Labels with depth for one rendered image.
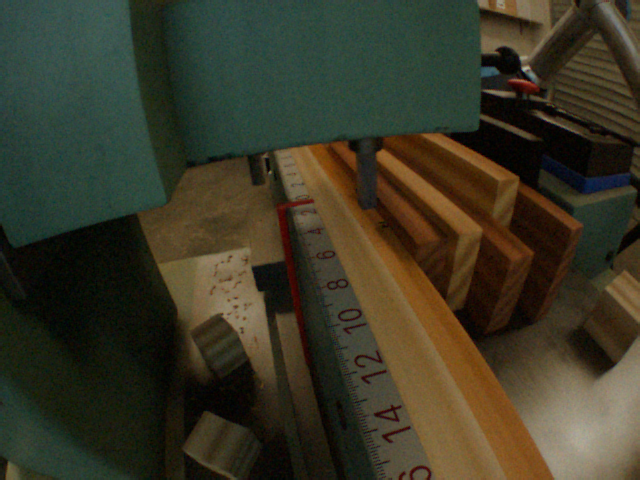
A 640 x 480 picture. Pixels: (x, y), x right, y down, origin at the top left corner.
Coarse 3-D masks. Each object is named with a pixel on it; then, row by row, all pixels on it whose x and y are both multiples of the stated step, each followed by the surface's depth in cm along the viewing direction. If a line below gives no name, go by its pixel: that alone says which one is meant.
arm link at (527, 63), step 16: (624, 0) 23; (576, 16) 37; (624, 16) 26; (560, 32) 44; (576, 32) 40; (592, 32) 36; (544, 48) 51; (560, 48) 47; (576, 48) 44; (528, 64) 59; (544, 64) 54; (560, 64) 51; (528, 80) 61; (544, 80) 59; (544, 96) 66
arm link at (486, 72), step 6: (486, 72) 62; (492, 72) 61; (498, 72) 60; (486, 78) 63; (492, 78) 62; (498, 78) 61; (504, 78) 61; (510, 78) 62; (516, 78) 62; (486, 84) 64; (492, 84) 63; (498, 84) 62; (504, 84) 62; (498, 90) 63; (504, 90) 63; (510, 90) 63
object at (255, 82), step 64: (192, 0) 8; (256, 0) 9; (320, 0) 9; (384, 0) 9; (448, 0) 10; (192, 64) 10; (256, 64) 10; (320, 64) 11; (384, 64) 11; (448, 64) 11; (192, 128) 11; (256, 128) 11; (320, 128) 12; (384, 128) 13; (448, 128) 13
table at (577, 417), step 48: (576, 288) 17; (480, 336) 15; (528, 336) 15; (576, 336) 14; (528, 384) 12; (576, 384) 11; (624, 384) 10; (336, 432) 16; (576, 432) 9; (624, 432) 7
